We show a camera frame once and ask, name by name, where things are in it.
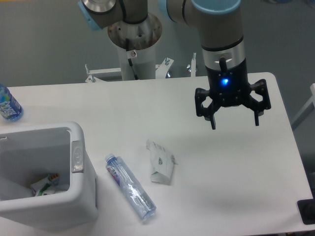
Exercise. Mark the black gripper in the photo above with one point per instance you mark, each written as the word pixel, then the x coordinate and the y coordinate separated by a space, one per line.
pixel 227 83

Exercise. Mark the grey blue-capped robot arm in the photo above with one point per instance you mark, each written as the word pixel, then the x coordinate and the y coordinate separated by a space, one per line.
pixel 218 23

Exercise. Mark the trash pieces inside can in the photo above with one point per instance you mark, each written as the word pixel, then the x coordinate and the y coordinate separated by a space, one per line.
pixel 49 185

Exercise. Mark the white plastic trash can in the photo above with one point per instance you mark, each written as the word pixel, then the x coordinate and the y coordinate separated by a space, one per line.
pixel 29 154

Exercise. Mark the black clamp at table edge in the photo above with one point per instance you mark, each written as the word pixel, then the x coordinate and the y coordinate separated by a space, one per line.
pixel 307 211

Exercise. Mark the clear empty water bottle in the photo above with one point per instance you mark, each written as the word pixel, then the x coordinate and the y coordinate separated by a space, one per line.
pixel 130 187

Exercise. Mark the blue labelled drink bottle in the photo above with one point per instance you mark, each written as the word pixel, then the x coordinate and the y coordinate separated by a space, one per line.
pixel 10 108

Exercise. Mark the white metal base frame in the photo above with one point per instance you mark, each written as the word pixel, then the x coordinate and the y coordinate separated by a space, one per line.
pixel 115 74

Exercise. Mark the white frame at right edge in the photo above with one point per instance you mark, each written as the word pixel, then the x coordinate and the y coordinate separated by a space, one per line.
pixel 305 111

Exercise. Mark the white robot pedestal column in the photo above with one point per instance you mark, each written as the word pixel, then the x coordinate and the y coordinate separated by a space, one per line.
pixel 136 46

